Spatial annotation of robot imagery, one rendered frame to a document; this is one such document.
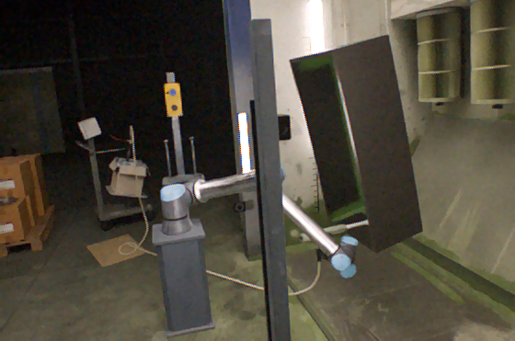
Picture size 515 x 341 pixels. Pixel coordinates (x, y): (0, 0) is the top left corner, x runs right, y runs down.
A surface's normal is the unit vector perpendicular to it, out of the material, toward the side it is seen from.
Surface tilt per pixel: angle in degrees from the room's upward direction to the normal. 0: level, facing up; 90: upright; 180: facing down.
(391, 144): 90
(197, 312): 90
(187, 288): 90
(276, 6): 90
